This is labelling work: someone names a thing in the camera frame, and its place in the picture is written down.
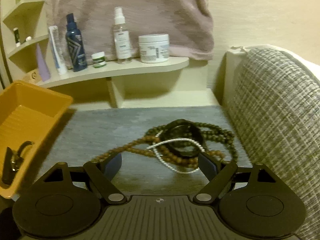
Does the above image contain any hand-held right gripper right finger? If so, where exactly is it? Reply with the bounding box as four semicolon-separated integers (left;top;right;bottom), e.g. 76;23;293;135
193;152;276;205

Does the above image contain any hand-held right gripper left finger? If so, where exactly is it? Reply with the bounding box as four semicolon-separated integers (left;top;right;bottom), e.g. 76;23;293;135
42;152;128;205

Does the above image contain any brown bead necklace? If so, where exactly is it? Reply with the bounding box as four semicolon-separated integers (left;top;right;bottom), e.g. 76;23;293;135
92;135;225;173

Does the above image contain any black bangle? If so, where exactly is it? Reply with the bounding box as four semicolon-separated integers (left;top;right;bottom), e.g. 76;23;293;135
165;119;205;159

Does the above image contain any dark bead necklace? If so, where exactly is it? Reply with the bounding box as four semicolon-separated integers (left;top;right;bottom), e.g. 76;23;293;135
145;121;238;163

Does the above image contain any pearl necklace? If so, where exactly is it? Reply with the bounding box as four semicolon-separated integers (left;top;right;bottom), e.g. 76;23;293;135
147;136;203;174

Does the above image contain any orange plastic tray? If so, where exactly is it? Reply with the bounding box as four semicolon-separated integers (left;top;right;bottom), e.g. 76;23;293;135
0;80;74;199

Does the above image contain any grey fluffy mat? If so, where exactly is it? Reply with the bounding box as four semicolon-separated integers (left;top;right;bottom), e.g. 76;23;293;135
15;105;253;198

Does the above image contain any grey woven pillow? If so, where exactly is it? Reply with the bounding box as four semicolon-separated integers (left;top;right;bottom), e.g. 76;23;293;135
224;48;320;240

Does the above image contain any cream wooden shelf unit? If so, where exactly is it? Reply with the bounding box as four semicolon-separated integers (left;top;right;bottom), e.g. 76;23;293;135
0;0;222;109

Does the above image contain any small green-label jar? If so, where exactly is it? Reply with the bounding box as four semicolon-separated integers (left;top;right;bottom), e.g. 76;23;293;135
91;52;107;68

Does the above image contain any small cardboard box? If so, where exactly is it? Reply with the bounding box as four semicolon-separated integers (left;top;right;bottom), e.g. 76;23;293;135
24;70;40;84

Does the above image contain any purple tube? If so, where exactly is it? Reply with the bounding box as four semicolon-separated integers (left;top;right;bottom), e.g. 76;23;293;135
36;43;52;82

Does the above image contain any dark blue spray bottle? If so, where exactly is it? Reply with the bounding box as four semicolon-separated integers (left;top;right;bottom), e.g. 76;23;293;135
65;13;88;72

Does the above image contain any large white jar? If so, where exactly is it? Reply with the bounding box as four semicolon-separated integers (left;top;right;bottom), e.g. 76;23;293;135
138;34;170;64

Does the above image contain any white and blue tube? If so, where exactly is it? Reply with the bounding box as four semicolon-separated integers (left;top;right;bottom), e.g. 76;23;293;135
48;25;68;75

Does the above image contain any clear spray bottle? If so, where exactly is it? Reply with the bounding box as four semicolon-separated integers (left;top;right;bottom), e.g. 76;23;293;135
112;7;132;65

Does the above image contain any white quilted pillow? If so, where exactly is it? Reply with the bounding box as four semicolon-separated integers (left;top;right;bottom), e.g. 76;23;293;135
220;44;320;105

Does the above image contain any pink hanging towel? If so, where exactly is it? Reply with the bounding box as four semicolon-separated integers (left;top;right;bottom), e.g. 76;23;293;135
44;0;215;60

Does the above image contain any small black and white tube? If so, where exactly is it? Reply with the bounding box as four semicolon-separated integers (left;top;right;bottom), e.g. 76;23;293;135
13;27;21;47

